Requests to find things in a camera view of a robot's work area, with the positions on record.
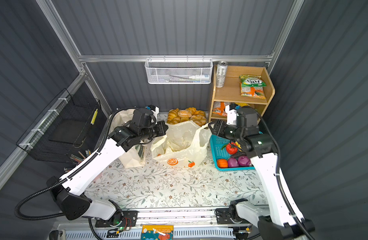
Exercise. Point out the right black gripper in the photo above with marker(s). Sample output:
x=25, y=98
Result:
x=219, y=125

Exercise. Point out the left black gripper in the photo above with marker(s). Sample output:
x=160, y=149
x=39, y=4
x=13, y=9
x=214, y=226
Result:
x=162, y=130

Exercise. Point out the cream canvas tote bag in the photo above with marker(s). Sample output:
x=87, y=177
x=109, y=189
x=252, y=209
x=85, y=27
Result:
x=135, y=157

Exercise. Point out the yellow translucent plastic bag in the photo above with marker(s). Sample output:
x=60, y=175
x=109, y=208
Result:
x=184, y=145

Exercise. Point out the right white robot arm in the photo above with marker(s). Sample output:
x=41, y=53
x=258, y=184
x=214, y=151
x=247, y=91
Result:
x=281, y=219

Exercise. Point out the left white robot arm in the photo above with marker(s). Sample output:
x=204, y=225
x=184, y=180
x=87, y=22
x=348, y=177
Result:
x=70, y=195

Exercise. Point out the red toy tomato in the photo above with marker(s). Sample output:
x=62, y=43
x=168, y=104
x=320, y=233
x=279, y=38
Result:
x=231, y=148

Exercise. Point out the purple toy onion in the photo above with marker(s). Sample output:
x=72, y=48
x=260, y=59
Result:
x=244, y=161

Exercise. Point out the croissant bread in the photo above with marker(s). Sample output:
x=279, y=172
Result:
x=173, y=114

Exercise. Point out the teal plastic basket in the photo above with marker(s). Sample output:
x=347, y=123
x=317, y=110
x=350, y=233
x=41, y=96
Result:
x=218, y=146

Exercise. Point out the orange toy pumpkin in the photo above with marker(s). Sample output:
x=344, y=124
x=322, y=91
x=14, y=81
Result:
x=222, y=163

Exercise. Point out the orange red snack packet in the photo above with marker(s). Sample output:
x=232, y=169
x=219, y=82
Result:
x=219, y=108

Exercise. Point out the sugared round bun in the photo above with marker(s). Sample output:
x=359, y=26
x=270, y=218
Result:
x=184, y=114

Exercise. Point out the orange snack bag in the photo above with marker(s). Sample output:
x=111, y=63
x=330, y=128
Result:
x=254, y=92

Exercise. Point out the green snack bag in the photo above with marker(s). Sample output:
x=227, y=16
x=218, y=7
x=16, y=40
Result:
x=252, y=81

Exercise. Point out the toothpaste tube in basket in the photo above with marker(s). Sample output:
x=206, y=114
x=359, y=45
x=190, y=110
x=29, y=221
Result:
x=196, y=78

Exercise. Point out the rear silver drink can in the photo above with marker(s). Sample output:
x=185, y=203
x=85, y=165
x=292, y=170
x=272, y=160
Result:
x=221, y=73

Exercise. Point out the bundle of pencils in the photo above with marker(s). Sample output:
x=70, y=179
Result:
x=76, y=157

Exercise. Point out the colourful box at front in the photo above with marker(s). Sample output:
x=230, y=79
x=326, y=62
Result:
x=157, y=232

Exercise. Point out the white wire wall basket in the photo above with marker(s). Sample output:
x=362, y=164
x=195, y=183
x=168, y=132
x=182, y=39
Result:
x=158, y=72

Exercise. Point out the black wire wall basket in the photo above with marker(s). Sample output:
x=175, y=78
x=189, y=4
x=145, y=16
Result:
x=72, y=122

